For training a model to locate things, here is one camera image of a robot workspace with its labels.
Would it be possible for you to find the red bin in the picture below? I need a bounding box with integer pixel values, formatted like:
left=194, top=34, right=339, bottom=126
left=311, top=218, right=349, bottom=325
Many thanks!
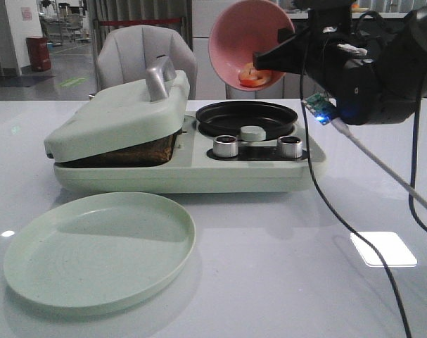
left=26, top=36, right=51, bottom=72

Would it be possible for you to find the white cabinet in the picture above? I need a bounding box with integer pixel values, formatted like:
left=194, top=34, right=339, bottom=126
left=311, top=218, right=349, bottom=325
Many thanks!
left=192, top=1, right=234, bottom=99

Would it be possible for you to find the black cable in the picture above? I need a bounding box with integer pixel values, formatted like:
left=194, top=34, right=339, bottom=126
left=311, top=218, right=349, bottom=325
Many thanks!
left=299, top=10, right=427, bottom=338

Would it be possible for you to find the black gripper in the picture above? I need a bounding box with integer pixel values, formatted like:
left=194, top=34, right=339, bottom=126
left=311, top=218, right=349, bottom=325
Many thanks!
left=253, top=6, right=381, bottom=125

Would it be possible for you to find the mint green breakfast maker lid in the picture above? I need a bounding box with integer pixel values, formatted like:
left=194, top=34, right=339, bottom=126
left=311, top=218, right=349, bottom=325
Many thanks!
left=44, top=70, right=190, bottom=163

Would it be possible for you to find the silver control knob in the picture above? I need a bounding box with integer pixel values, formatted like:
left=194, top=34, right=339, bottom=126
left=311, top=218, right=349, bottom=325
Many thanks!
left=276, top=136, right=303, bottom=159
left=212, top=135, right=238, bottom=158

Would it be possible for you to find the left grey chair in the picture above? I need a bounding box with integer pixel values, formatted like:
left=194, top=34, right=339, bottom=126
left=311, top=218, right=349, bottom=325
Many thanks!
left=96, top=25, right=198, bottom=100

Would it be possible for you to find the right silver control knob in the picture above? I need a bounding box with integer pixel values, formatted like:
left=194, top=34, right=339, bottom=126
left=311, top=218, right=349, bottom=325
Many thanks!
left=276, top=136, right=303, bottom=159

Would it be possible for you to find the mint green round plate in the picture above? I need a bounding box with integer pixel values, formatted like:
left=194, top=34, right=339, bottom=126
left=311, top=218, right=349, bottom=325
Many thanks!
left=4, top=192, right=196, bottom=316

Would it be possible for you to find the left silver control knob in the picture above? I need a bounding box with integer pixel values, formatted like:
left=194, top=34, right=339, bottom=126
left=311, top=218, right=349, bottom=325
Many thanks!
left=212, top=135, right=238, bottom=158

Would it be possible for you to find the white cable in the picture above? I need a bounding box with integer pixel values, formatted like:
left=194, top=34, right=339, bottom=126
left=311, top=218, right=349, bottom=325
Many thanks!
left=331, top=118, right=427, bottom=212

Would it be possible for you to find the mint green breakfast maker base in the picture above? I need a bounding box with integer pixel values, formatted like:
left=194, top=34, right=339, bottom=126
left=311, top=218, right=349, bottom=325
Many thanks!
left=54, top=111, right=326, bottom=194

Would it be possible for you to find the green circuit board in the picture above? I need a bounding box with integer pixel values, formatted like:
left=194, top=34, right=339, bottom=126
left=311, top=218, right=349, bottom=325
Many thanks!
left=301, top=93, right=338, bottom=125

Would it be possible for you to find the orange shrimp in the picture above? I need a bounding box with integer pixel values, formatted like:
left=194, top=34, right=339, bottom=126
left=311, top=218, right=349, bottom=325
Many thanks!
left=238, top=63, right=272, bottom=88

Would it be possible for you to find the black round frying pan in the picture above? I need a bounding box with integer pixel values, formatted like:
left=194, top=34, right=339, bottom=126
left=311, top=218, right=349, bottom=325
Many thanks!
left=196, top=101, right=298, bottom=140

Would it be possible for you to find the bread slice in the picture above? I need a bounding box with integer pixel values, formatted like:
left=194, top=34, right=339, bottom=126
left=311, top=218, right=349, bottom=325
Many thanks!
left=61, top=133, right=177, bottom=168

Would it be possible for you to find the pink bowl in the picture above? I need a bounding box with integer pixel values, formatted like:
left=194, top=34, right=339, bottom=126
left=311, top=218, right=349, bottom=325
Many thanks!
left=208, top=1, right=294, bottom=92

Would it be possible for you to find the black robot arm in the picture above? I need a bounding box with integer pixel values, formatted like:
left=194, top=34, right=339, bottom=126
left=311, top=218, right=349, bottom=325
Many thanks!
left=253, top=1, right=427, bottom=125

